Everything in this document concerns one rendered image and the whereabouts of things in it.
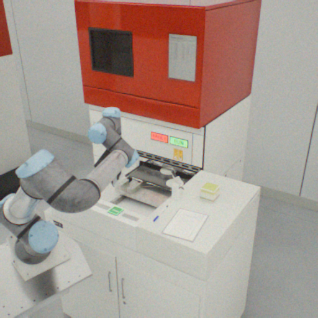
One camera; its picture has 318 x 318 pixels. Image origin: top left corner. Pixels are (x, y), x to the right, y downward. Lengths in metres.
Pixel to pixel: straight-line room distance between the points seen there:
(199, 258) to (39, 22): 3.85
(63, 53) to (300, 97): 2.70
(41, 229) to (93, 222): 0.40
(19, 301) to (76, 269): 0.25
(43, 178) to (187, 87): 1.03
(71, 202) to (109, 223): 0.66
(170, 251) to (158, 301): 0.33
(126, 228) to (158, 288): 0.32
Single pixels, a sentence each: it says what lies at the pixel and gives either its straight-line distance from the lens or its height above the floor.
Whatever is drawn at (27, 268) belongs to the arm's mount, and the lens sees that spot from 1.76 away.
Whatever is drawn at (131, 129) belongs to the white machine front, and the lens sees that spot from 2.33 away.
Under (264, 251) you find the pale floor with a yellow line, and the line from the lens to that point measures 3.17.
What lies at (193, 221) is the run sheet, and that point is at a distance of 1.74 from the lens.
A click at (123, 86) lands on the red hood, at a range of 2.21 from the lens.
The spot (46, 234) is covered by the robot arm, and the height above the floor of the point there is 1.06.
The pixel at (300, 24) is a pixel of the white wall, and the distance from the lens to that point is 3.32.
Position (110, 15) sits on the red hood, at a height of 1.75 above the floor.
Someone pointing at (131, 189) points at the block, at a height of 0.91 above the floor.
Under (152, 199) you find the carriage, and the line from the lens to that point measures 2.05.
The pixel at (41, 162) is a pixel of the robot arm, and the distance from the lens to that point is 1.18.
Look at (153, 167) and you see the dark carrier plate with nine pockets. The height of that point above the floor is 0.90.
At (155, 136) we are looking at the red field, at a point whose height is 1.10.
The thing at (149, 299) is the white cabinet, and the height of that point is 0.56.
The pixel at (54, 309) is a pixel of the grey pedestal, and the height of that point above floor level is 0.58.
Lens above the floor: 1.98
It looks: 27 degrees down
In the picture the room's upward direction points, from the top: straight up
